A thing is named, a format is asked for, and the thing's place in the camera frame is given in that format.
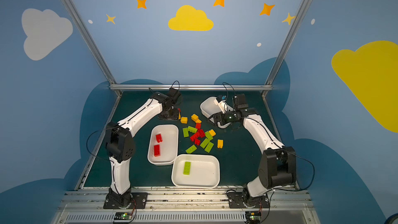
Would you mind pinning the green brick low middle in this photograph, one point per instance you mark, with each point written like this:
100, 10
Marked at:
205, 143

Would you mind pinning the red square brick centre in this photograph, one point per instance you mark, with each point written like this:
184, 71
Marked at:
201, 133

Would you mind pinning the white tray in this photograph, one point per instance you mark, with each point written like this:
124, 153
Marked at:
209, 107
204, 172
169, 146

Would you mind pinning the aluminium frame left post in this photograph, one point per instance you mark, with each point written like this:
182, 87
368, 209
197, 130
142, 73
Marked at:
83, 30

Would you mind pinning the white tray left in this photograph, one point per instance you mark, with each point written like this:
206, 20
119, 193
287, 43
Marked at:
169, 146

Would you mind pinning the green brick upturned left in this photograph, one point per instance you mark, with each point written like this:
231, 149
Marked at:
185, 132

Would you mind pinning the aluminium front rail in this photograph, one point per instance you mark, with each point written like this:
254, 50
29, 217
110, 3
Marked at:
172, 205

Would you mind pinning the green brick low left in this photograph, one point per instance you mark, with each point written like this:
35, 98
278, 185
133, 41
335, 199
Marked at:
191, 149

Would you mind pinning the controller board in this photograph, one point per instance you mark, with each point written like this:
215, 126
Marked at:
253, 217
122, 217

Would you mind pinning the green studded brick centre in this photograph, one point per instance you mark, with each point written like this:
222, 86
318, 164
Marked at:
208, 136

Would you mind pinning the left controller board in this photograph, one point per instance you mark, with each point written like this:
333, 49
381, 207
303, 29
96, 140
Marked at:
122, 217

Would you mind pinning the yellow brick pair centre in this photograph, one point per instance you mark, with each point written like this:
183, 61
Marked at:
195, 118

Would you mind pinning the aluminium frame right post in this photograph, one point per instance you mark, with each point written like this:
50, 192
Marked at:
300, 15

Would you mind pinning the red long brick centre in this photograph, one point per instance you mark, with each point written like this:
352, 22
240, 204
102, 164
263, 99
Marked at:
195, 136

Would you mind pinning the aluminium frame post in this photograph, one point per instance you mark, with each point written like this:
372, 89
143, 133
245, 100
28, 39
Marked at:
300, 15
83, 30

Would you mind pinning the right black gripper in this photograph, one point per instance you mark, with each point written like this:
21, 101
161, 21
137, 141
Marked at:
218, 118

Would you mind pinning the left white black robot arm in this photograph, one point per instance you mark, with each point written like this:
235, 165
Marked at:
119, 136

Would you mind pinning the white tray back right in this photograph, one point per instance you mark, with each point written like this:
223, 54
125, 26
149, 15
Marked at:
209, 107

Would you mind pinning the green brick low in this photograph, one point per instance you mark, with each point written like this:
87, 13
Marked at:
191, 149
205, 143
209, 147

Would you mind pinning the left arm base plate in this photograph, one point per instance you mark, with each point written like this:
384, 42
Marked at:
126, 201

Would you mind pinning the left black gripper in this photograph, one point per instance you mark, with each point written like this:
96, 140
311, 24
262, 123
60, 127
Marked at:
170, 113

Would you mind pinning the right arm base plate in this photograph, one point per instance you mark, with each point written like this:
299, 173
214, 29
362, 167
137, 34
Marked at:
244, 200

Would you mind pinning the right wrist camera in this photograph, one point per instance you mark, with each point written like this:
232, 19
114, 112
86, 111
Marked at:
222, 103

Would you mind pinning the right controller board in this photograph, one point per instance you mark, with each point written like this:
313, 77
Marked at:
253, 217

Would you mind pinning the green brick low right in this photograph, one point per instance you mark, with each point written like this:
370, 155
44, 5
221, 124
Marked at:
209, 147

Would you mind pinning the red small brick low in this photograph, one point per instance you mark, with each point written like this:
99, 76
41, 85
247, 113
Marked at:
197, 141

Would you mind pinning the white tray front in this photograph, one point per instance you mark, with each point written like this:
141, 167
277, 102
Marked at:
204, 172

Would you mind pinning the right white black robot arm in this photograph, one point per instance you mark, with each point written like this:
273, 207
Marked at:
277, 166

